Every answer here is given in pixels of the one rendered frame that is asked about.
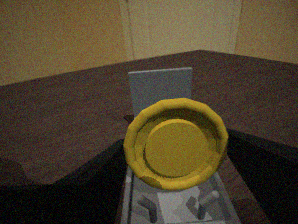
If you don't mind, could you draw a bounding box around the yellow plate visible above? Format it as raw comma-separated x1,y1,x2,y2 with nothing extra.
123,98,228,190

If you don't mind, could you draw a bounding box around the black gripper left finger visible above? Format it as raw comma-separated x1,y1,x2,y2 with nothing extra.
0,139,126,224

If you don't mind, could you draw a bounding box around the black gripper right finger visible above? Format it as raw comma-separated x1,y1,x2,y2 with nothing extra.
226,129,298,224

